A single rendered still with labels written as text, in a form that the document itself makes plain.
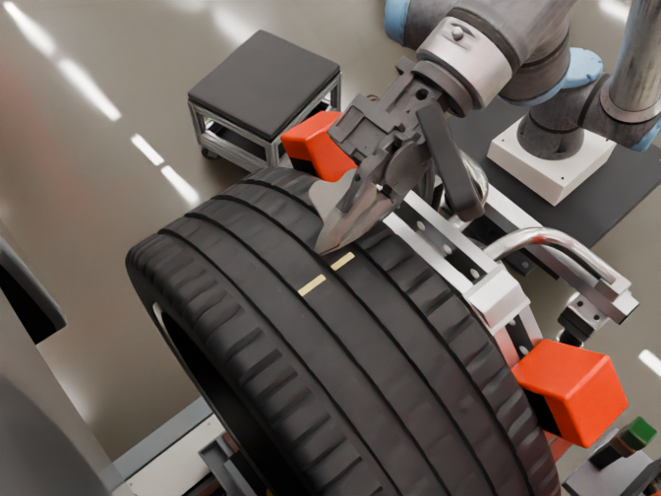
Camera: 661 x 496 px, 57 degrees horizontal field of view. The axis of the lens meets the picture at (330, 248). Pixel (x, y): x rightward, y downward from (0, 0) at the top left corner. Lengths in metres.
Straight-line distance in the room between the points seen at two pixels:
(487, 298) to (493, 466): 0.18
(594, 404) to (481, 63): 0.36
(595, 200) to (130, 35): 2.01
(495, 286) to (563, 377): 0.12
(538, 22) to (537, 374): 0.36
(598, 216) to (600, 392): 1.25
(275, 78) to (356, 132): 1.47
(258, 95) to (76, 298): 0.87
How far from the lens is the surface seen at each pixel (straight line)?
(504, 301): 0.70
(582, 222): 1.87
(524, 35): 0.63
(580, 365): 0.69
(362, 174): 0.58
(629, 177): 2.04
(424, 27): 0.79
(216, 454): 1.64
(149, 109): 2.55
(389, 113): 0.61
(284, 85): 2.05
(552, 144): 1.84
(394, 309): 0.61
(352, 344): 0.59
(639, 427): 1.22
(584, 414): 0.69
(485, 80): 0.61
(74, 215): 2.29
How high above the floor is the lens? 1.71
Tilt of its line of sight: 57 degrees down
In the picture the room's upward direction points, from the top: straight up
